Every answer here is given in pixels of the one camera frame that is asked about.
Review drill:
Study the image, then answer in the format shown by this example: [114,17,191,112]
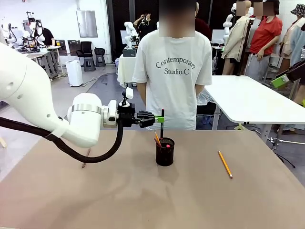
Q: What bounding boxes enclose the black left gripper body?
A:
[117,104,137,127]

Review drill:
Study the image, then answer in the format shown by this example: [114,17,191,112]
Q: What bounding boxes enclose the yellow pencil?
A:
[153,130,163,146]
[217,150,233,179]

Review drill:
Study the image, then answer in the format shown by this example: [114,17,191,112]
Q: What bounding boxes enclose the black pen red end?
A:
[160,109,166,140]

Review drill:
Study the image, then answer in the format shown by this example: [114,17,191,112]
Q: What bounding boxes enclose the dark red pencil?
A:
[81,149,91,168]

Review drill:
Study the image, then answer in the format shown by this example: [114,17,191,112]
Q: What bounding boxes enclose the person's right forearm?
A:
[137,82,147,107]

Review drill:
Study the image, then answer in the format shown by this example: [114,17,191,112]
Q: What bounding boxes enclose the black mesh pen holder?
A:
[156,137,175,167]

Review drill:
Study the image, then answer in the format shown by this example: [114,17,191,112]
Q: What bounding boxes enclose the person in white T-shirt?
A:
[132,0,213,131]

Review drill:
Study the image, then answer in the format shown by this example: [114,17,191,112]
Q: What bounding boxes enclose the white side table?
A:
[204,75,305,125]

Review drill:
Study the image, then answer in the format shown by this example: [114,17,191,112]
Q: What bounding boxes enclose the mannequin with bucket hat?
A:
[278,3,305,105]

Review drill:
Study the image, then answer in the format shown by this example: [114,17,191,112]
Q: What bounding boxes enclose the table with white cloth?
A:
[117,54,138,88]

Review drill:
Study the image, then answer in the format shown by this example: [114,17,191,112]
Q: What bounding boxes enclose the mannequin in red shirt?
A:
[245,0,284,83]

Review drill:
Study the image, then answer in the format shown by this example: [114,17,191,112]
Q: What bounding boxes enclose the mannequin in beige coat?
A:
[221,0,254,76]

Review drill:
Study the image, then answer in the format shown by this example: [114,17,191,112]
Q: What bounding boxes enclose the grey light stand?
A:
[247,124,305,169]

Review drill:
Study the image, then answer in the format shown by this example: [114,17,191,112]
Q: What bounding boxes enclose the clear plastic bag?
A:
[196,92,215,106]

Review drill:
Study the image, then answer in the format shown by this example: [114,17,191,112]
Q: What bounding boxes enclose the black equipment box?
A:
[122,46,138,58]

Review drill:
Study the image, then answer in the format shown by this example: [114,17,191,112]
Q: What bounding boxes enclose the grey stool with black bag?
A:
[94,47,106,67]

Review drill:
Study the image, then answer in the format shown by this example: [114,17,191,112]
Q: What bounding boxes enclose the white air purifier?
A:
[65,60,84,87]

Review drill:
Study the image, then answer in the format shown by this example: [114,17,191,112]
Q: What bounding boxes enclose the man black shirt grey trousers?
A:
[133,10,155,41]

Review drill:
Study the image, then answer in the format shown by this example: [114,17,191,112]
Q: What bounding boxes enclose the person in dark red shirt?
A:
[194,2,212,46]

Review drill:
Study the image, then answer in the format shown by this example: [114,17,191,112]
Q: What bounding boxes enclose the grey workbench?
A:
[23,46,63,81]

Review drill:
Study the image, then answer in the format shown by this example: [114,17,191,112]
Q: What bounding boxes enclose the man in black clothes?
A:
[35,27,56,47]

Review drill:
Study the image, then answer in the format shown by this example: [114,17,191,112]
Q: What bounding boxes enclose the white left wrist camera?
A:
[121,87,134,108]

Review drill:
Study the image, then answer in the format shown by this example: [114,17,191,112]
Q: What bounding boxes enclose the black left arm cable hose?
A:
[0,116,124,164]

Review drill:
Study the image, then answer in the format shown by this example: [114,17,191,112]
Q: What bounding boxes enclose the grey wall panel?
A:
[76,10,99,38]

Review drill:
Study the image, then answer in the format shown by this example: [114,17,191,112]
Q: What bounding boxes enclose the white robot with black cables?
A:
[22,11,46,48]

